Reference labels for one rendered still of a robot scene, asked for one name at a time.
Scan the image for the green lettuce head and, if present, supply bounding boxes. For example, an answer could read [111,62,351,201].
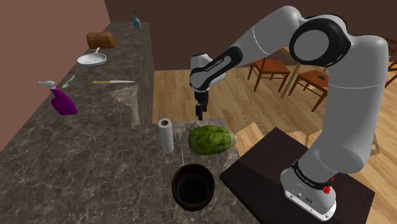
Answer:
[188,125,237,156]

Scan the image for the white paper towel roll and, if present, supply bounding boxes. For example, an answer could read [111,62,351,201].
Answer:
[157,118,175,155]

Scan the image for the wooden chair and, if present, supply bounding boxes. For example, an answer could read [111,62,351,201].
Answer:
[247,57,291,93]
[380,36,397,89]
[288,69,330,113]

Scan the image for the dark brown bowl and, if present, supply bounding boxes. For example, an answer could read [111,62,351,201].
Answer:
[171,164,216,212]

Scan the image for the dark robot stand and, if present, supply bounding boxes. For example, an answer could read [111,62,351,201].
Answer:
[219,127,376,224]

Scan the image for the wooden dining table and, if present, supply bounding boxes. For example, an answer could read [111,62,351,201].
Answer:
[269,45,301,99]

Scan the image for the blue bottle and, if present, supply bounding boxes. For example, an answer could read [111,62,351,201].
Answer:
[132,10,142,30]

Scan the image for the white frying pan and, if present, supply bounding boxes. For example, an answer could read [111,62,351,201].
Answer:
[76,47,107,67]

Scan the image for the brown bread loaf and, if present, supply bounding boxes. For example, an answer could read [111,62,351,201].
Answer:
[86,32,116,50]

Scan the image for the silver butter knife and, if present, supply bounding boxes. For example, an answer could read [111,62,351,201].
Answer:
[61,75,76,89]

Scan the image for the purple spray bottle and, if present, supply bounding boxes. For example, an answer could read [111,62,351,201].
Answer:
[38,80,78,116]

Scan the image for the yellow handled knife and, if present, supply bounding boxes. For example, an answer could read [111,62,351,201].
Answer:
[92,80,136,85]

